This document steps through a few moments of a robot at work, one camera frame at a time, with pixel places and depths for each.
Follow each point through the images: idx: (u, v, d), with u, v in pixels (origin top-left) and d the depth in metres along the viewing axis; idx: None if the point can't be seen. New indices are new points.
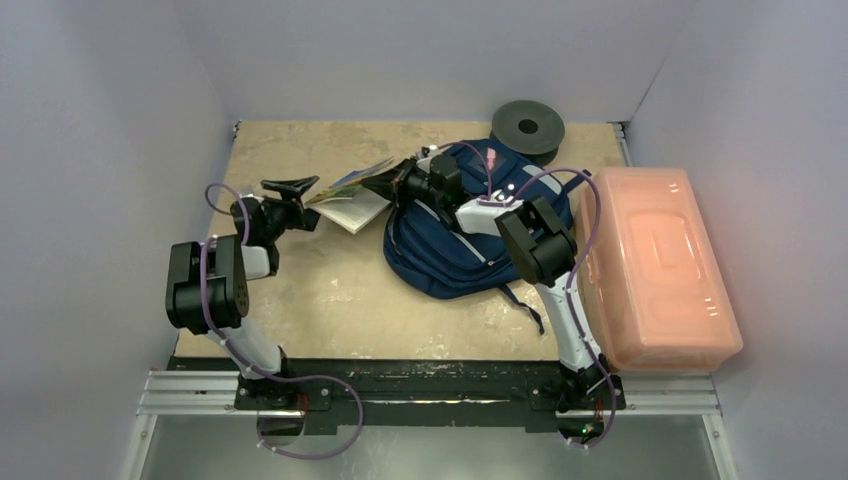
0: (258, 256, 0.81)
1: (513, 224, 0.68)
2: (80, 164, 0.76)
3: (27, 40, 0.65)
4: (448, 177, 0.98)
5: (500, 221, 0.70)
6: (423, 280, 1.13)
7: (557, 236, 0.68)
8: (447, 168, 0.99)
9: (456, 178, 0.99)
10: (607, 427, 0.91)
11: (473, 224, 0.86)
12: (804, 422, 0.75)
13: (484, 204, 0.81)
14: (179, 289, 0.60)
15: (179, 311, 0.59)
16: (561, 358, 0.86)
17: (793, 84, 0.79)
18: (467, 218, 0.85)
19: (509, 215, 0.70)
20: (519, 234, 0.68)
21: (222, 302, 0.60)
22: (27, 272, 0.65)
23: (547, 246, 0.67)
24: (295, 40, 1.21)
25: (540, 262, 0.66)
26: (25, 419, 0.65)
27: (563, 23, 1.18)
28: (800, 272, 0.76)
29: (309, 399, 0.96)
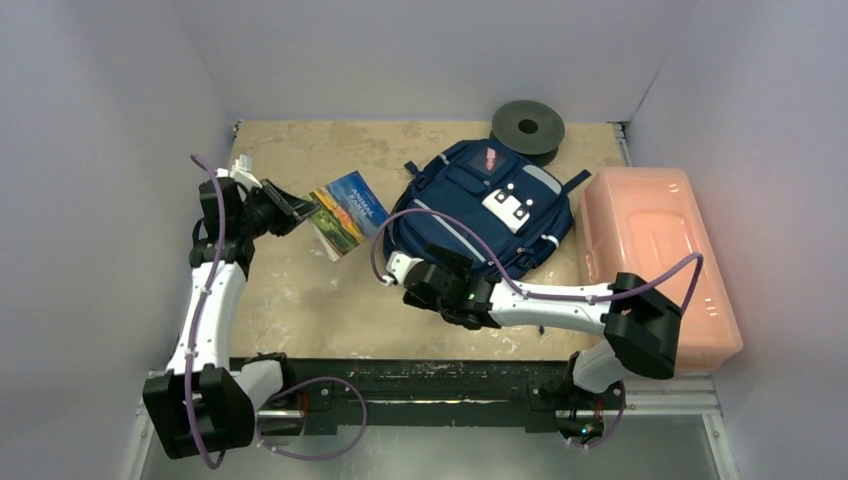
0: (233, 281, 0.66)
1: (633, 330, 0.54)
2: (81, 164, 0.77)
3: (27, 38, 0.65)
4: (425, 280, 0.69)
5: (613, 331, 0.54)
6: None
7: (667, 314, 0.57)
8: (418, 274, 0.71)
9: (434, 274, 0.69)
10: (616, 420, 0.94)
11: (520, 321, 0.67)
12: (805, 422, 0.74)
13: (534, 296, 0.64)
14: (176, 436, 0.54)
15: (177, 445, 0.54)
16: (578, 381, 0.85)
17: (793, 83, 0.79)
18: (515, 315, 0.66)
19: (617, 320, 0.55)
20: (646, 341, 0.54)
21: (222, 435, 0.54)
22: (29, 271, 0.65)
23: (665, 331, 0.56)
24: (295, 40, 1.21)
25: (669, 357, 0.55)
26: (27, 419, 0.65)
27: (562, 23, 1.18)
28: (801, 273, 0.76)
29: (308, 400, 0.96)
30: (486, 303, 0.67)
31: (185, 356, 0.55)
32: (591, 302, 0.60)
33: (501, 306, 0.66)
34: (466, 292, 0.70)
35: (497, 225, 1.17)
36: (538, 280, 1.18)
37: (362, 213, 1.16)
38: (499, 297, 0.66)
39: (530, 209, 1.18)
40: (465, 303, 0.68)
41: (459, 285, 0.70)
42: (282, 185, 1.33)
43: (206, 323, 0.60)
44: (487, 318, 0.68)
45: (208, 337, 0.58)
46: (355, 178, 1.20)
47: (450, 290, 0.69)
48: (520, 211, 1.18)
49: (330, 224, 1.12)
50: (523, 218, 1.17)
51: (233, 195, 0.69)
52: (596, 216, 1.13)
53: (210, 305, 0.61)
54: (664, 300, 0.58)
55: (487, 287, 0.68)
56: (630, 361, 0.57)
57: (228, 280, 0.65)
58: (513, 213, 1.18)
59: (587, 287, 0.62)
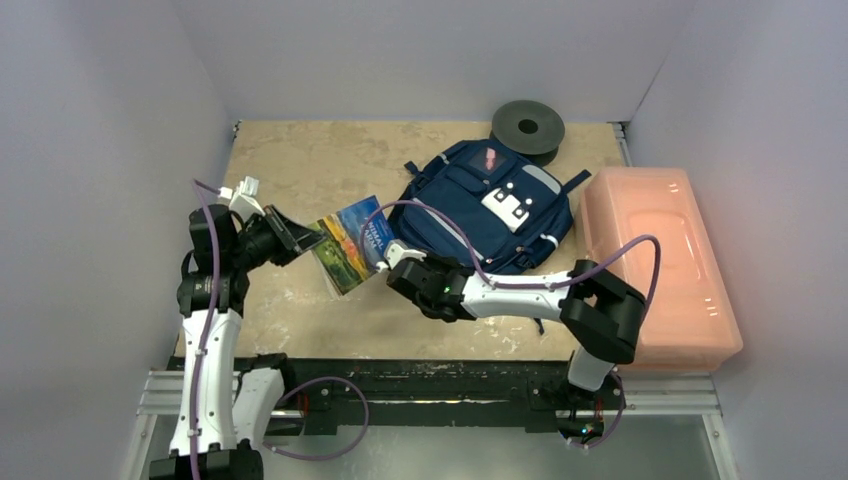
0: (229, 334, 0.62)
1: (587, 313, 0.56)
2: (81, 165, 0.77)
3: (27, 39, 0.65)
4: (405, 275, 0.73)
5: (568, 314, 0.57)
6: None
7: (628, 301, 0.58)
8: (399, 269, 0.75)
9: (413, 270, 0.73)
10: (617, 420, 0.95)
11: (494, 313, 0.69)
12: (803, 423, 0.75)
13: (501, 284, 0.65)
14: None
15: None
16: (571, 380, 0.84)
17: (793, 82, 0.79)
18: (486, 307, 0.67)
19: (571, 303, 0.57)
20: (600, 326, 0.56)
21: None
22: (30, 273, 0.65)
23: (627, 317, 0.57)
24: (295, 39, 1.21)
25: (631, 340, 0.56)
26: (28, 419, 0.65)
27: (562, 23, 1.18)
28: (801, 274, 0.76)
29: (309, 400, 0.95)
30: (458, 295, 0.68)
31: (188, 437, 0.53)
32: (551, 290, 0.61)
33: (471, 297, 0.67)
34: (442, 286, 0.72)
35: (497, 225, 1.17)
36: None
37: (372, 246, 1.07)
38: (469, 290, 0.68)
39: (530, 209, 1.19)
40: (441, 297, 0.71)
41: (437, 281, 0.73)
42: (282, 185, 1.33)
43: (205, 388, 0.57)
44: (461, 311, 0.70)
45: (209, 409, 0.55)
46: (371, 204, 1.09)
47: (428, 286, 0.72)
48: (520, 211, 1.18)
49: (333, 258, 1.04)
50: (523, 218, 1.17)
51: (228, 226, 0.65)
52: (596, 216, 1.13)
53: (208, 366, 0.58)
54: (624, 286, 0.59)
55: (460, 281, 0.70)
56: (595, 347, 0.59)
57: (224, 334, 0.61)
58: (513, 213, 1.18)
59: (548, 277, 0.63)
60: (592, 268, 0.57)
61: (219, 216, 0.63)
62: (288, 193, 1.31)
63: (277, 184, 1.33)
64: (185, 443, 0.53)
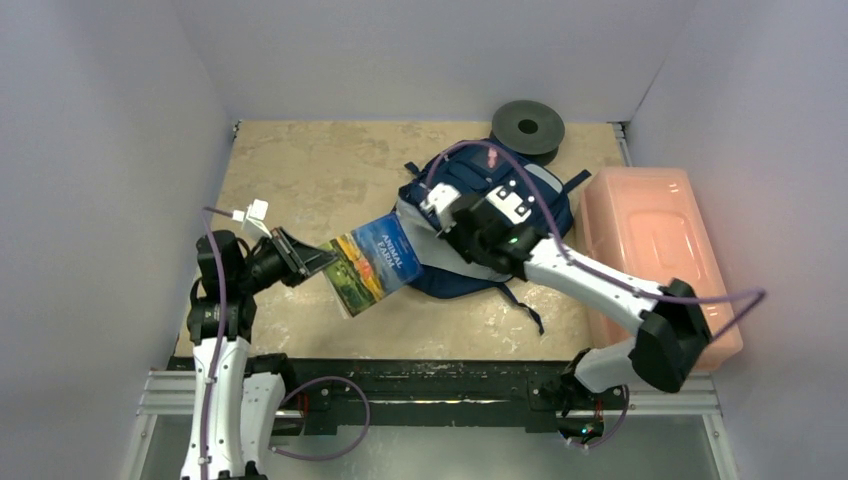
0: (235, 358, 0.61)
1: (664, 335, 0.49)
2: (81, 164, 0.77)
3: (27, 38, 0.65)
4: (473, 208, 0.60)
5: (647, 328, 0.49)
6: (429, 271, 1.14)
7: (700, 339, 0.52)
8: (465, 199, 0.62)
9: (484, 207, 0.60)
10: (623, 415, 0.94)
11: (550, 287, 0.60)
12: (804, 423, 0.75)
13: (581, 265, 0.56)
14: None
15: None
16: (579, 375, 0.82)
17: (793, 82, 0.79)
18: (547, 278, 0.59)
19: (652, 317, 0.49)
20: (670, 353, 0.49)
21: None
22: (31, 273, 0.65)
23: (690, 353, 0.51)
24: (295, 39, 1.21)
25: (682, 377, 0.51)
26: (27, 420, 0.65)
27: (562, 23, 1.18)
28: (803, 274, 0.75)
29: (308, 400, 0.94)
30: (525, 254, 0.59)
31: (199, 466, 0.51)
32: (636, 296, 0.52)
33: (540, 262, 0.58)
34: (506, 235, 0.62)
35: None
36: None
37: (387, 266, 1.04)
38: (541, 253, 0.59)
39: (532, 207, 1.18)
40: (503, 246, 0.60)
41: (502, 225, 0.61)
42: (282, 185, 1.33)
43: (215, 414, 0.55)
44: (518, 268, 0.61)
45: (219, 436, 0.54)
46: (390, 222, 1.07)
47: (493, 228, 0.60)
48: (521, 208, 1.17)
49: (345, 278, 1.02)
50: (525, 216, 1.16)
51: (235, 252, 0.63)
52: (597, 216, 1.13)
53: (218, 392, 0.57)
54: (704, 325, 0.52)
55: (531, 237, 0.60)
56: (645, 363, 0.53)
57: (233, 362, 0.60)
58: None
59: (636, 279, 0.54)
60: (693, 298, 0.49)
61: (225, 243, 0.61)
62: (288, 193, 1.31)
63: (277, 184, 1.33)
64: (196, 473, 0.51)
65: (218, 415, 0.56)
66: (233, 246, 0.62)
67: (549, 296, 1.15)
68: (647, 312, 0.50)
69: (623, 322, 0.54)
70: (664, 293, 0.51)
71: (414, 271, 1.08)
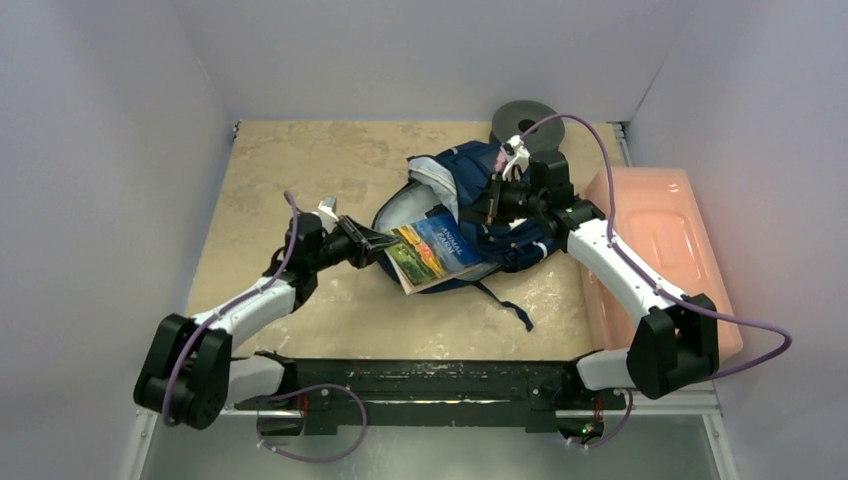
0: (281, 296, 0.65)
1: (667, 335, 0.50)
2: (80, 165, 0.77)
3: (28, 40, 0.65)
4: (550, 166, 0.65)
5: (649, 321, 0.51)
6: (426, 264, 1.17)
7: (703, 357, 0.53)
8: (549, 156, 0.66)
9: (560, 170, 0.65)
10: (626, 416, 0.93)
11: (583, 259, 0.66)
12: (804, 423, 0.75)
13: (617, 251, 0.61)
14: (154, 374, 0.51)
15: (145, 395, 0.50)
16: (579, 365, 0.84)
17: (794, 81, 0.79)
18: (583, 251, 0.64)
19: (661, 315, 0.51)
20: (666, 349, 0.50)
21: (184, 405, 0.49)
22: (31, 274, 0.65)
23: (689, 366, 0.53)
24: (294, 39, 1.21)
25: (669, 383, 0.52)
26: (26, 420, 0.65)
27: (563, 23, 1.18)
28: (804, 273, 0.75)
29: (308, 400, 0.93)
30: (575, 225, 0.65)
31: (210, 316, 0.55)
32: (655, 293, 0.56)
33: (583, 236, 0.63)
34: (566, 203, 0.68)
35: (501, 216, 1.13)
36: (538, 281, 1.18)
37: (447, 251, 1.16)
38: (588, 229, 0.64)
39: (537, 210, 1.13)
40: (559, 212, 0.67)
41: (567, 195, 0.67)
42: (282, 185, 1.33)
43: (244, 306, 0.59)
44: (563, 237, 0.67)
45: (236, 314, 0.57)
46: (446, 217, 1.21)
47: (559, 193, 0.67)
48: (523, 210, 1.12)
49: (406, 258, 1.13)
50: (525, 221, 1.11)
51: (316, 237, 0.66)
52: None
53: (254, 298, 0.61)
54: (712, 346, 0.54)
55: (588, 215, 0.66)
56: (639, 362, 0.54)
57: (280, 292, 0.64)
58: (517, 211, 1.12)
59: (664, 282, 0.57)
60: (710, 312, 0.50)
61: (310, 227, 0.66)
62: (288, 194, 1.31)
63: (277, 184, 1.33)
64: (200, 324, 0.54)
65: (246, 309, 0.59)
66: (316, 231, 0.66)
67: (549, 296, 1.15)
68: (659, 310, 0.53)
69: (634, 314, 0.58)
70: (684, 300, 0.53)
71: (474, 259, 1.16)
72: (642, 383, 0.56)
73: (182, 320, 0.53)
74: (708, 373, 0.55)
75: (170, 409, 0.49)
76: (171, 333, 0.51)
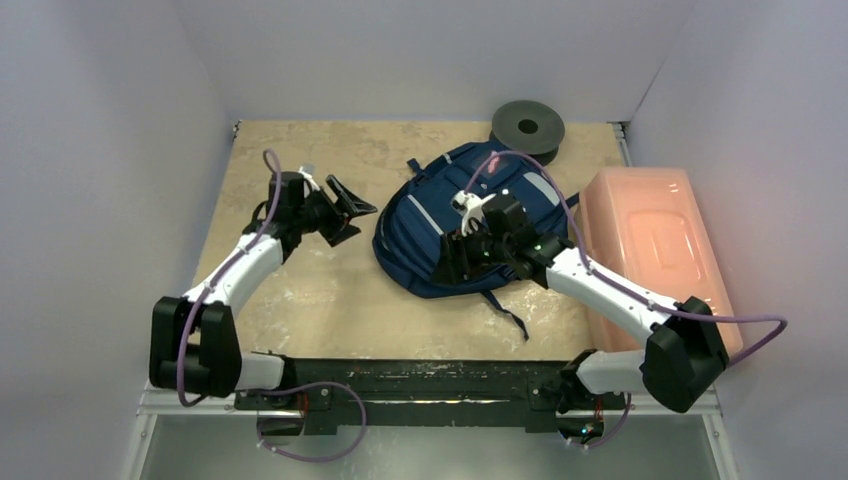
0: (267, 255, 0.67)
1: (677, 349, 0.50)
2: (81, 164, 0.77)
3: (28, 40, 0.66)
4: (505, 212, 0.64)
5: (655, 341, 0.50)
6: (406, 244, 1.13)
7: (713, 357, 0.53)
8: (501, 201, 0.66)
9: (516, 211, 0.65)
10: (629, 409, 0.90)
11: (569, 293, 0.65)
12: (805, 423, 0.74)
13: (600, 278, 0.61)
14: (165, 358, 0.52)
15: (160, 375, 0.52)
16: (580, 372, 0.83)
17: (794, 81, 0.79)
18: (567, 284, 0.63)
19: (664, 331, 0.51)
20: (680, 363, 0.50)
21: (205, 373, 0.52)
22: (32, 272, 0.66)
23: (707, 371, 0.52)
24: (294, 38, 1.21)
25: (692, 393, 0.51)
26: (26, 420, 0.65)
27: (563, 23, 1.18)
28: (804, 273, 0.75)
29: (308, 400, 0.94)
30: (548, 261, 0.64)
31: (203, 289, 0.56)
32: (650, 308, 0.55)
33: (561, 270, 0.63)
34: (533, 241, 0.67)
35: None
36: None
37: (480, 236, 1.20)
38: (564, 261, 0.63)
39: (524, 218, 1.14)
40: (530, 252, 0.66)
41: (531, 232, 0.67)
42: None
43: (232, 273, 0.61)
44: (540, 274, 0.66)
45: (228, 282, 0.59)
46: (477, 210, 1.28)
47: (522, 233, 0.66)
48: None
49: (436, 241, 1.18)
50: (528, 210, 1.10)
51: (297, 189, 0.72)
52: (597, 216, 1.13)
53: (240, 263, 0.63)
54: (720, 344, 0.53)
55: (558, 247, 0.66)
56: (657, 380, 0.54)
57: (267, 249, 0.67)
58: None
59: (653, 295, 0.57)
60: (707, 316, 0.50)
61: (293, 178, 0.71)
62: None
63: None
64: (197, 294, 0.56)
65: (236, 275, 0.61)
66: (295, 182, 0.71)
67: (549, 296, 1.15)
68: (660, 327, 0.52)
69: (638, 334, 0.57)
70: (678, 311, 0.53)
71: None
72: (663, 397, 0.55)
73: (171, 300, 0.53)
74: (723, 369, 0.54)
75: (192, 382, 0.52)
76: (168, 316, 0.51)
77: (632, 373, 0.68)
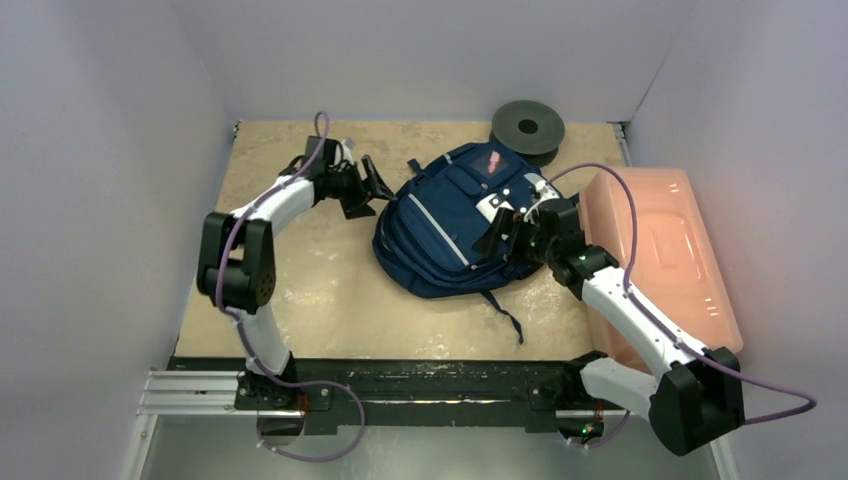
0: (302, 194, 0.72)
1: (692, 394, 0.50)
2: (80, 164, 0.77)
3: (28, 39, 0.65)
4: (560, 215, 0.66)
5: (671, 379, 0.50)
6: (410, 247, 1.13)
7: (727, 411, 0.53)
8: (557, 204, 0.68)
9: (570, 218, 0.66)
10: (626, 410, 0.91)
11: (600, 307, 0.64)
12: (805, 423, 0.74)
13: (635, 302, 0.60)
14: (211, 265, 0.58)
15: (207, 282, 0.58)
16: (583, 373, 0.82)
17: (795, 80, 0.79)
18: (600, 301, 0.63)
19: (683, 371, 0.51)
20: (691, 408, 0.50)
21: (243, 285, 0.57)
22: (31, 272, 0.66)
23: (714, 421, 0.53)
24: (293, 38, 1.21)
25: (694, 442, 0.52)
26: (26, 420, 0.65)
27: (563, 22, 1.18)
28: (804, 273, 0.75)
29: (308, 399, 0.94)
30: (589, 273, 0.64)
31: (246, 208, 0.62)
32: (675, 346, 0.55)
33: (598, 286, 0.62)
34: (579, 251, 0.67)
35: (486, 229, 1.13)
36: (539, 281, 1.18)
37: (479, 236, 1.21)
38: (602, 277, 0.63)
39: None
40: (572, 260, 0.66)
41: (580, 241, 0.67)
42: None
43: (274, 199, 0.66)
44: (577, 284, 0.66)
45: (269, 205, 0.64)
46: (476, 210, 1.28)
47: (570, 240, 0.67)
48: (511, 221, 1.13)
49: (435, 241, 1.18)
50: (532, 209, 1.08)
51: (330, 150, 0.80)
52: (597, 216, 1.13)
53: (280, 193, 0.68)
54: (737, 400, 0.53)
55: (603, 263, 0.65)
56: (662, 417, 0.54)
57: (300, 189, 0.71)
58: None
59: (683, 334, 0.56)
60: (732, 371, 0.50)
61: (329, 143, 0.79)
62: None
63: None
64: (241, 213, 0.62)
65: (277, 201, 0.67)
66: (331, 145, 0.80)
67: (549, 296, 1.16)
68: (679, 366, 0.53)
69: (652, 363, 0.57)
70: (703, 357, 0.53)
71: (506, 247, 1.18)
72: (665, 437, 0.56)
73: (219, 217, 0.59)
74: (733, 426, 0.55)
75: (232, 292, 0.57)
76: (217, 228, 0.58)
77: (635, 391, 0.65)
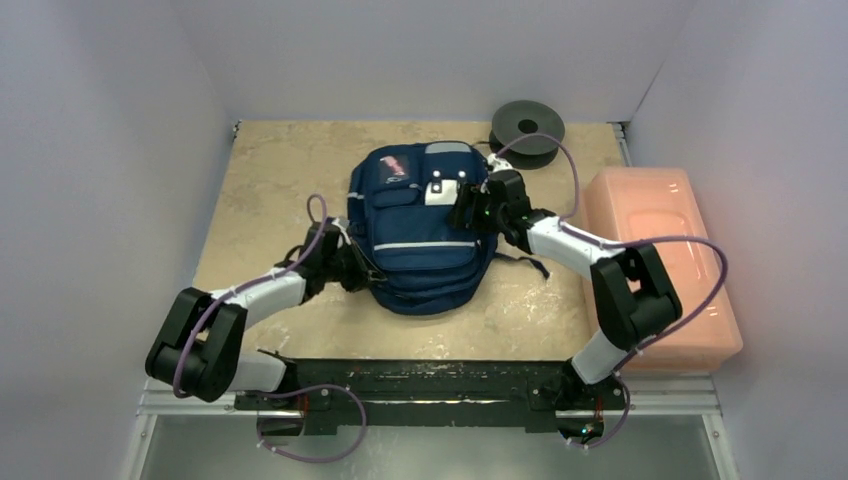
0: (291, 288, 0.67)
1: (616, 276, 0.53)
2: (81, 165, 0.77)
3: (28, 42, 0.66)
4: (506, 183, 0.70)
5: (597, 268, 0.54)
6: (418, 280, 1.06)
7: (662, 297, 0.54)
8: (504, 174, 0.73)
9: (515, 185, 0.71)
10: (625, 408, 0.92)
11: (550, 253, 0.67)
12: (805, 424, 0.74)
13: (568, 232, 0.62)
14: (168, 344, 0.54)
15: (157, 362, 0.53)
16: (573, 362, 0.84)
17: (794, 81, 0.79)
18: (544, 244, 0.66)
19: (605, 260, 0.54)
20: (616, 289, 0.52)
21: (195, 376, 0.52)
22: (31, 274, 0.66)
23: (653, 310, 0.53)
24: (293, 39, 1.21)
25: (638, 330, 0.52)
26: (25, 420, 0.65)
27: (562, 23, 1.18)
28: (804, 273, 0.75)
29: (308, 400, 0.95)
30: (530, 225, 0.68)
31: (226, 291, 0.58)
32: (601, 248, 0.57)
33: (538, 230, 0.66)
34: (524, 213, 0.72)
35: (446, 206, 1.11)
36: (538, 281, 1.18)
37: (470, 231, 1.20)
38: (540, 224, 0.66)
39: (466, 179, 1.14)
40: (518, 220, 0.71)
41: (525, 204, 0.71)
42: (282, 185, 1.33)
43: (256, 290, 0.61)
44: (524, 242, 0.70)
45: (251, 293, 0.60)
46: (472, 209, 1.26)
47: (517, 205, 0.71)
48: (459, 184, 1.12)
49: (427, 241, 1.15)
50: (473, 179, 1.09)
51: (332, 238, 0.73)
52: (596, 216, 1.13)
53: (265, 285, 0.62)
54: (668, 284, 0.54)
55: (543, 216, 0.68)
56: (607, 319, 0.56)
57: (291, 282, 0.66)
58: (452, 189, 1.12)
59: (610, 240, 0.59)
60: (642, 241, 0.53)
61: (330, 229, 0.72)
62: (288, 194, 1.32)
63: (277, 184, 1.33)
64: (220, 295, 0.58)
65: (263, 289, 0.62)
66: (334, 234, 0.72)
67: (549, 296, 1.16)
68: (603, 257, 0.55)
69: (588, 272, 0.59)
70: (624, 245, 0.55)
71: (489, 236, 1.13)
72: (620, 342, 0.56)
73: (195, 296, 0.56)
74: (675, 314, 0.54)
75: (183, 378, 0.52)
76: (188, 306, 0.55)
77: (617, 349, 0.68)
